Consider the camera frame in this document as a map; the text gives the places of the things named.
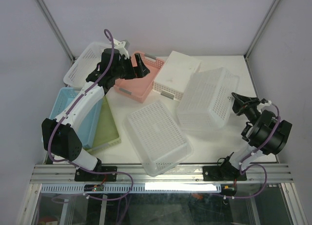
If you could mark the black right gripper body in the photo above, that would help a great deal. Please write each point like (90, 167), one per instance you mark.
(251, 112)

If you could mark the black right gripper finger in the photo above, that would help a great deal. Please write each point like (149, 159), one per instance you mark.
(239, 107)
(247, 99)

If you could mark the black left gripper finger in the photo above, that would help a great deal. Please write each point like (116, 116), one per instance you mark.
(139, 63)
(141, 73)

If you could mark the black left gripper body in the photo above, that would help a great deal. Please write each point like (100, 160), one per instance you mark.
(126, 70)

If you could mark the cream white small basket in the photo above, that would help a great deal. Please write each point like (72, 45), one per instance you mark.
(172, 79)

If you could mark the translucent white shallow basket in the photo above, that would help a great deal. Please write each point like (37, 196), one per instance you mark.
(84, 65)

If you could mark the large white perforated basket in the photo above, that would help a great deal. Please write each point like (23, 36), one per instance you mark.
(157, 140)

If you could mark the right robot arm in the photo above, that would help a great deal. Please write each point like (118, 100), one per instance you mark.
(265, 133)

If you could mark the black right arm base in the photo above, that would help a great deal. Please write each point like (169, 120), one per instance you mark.
(217, 172)

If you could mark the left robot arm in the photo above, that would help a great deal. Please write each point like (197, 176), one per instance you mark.
(60, 133)

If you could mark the yellow green plastic basket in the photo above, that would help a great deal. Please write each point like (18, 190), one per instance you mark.
(107, 134)

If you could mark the light blue plastic basket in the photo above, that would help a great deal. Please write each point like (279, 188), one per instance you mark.
(84, 116)

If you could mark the right aluminium corner post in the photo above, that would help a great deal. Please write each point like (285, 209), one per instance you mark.
(274, 5)

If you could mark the aluminium corner post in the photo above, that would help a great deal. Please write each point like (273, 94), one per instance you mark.
(274, 5)
(54, 27)

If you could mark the left aluminium corner post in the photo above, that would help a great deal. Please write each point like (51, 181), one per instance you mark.
(54, 27)

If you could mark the aluminium front rail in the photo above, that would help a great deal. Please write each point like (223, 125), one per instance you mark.
(182, 173)

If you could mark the white slotted cable duct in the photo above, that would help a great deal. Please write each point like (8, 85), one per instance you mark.
(130, 188)

